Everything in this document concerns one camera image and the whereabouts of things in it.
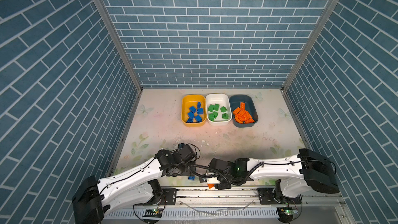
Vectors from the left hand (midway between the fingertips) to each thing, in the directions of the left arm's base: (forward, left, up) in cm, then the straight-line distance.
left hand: (188, 172), depth 77 cm
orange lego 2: (+38, -34, -2) cm, 51 cm away
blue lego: (+41, -1, -2) cm, 41 cm away
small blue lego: (+46, -5, -2) cm, 46 cm away
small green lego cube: (+42, -17, 0) cm, 46 cm away
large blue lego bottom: (-2, -2, -3) cm, 4 cm away
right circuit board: (-18, -46, -5) cm, 50 cm away
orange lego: (+40, -31, -1) cm, 51 cm away
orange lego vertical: (+44, -36, -1) cm, 57 cm away
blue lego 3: (+34, -5, -3) cm, 34 cm away
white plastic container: (+49, -23, -2) cm, 54 cm away
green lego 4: (+41, -22, -2) cm, 47 cm away
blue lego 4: (+37, +1, -4) cm, 37 cm away
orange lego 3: (+36, -37, -3) cm, 52 cm away
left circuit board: (-16, +16, -7) cm, 24 cm away
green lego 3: (+37, -16, -1) cm, 40 cm away
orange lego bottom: (-6, -11, -3) cm, 13 cm away
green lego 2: (+34, -13, -1) cm, 37 cm away
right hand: (-2, -12, -1) cm, 12 cm away
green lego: (+42, -13, -1) cm, 44 cm away
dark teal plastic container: (+49, -31, -2) cm, 58 cm away
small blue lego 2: (+33, +1, -3) cm, 33 cm away
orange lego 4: (+32, -31, -2) cm, 44 cm away
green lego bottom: (+35, -22, -1) cm, 42 cm away
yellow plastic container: (+48, +3, -1) cm, 48 cm away
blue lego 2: (+40, -6, -2) cm, 41 cm away
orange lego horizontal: (+32, -40, -2) cm, 51 cm away
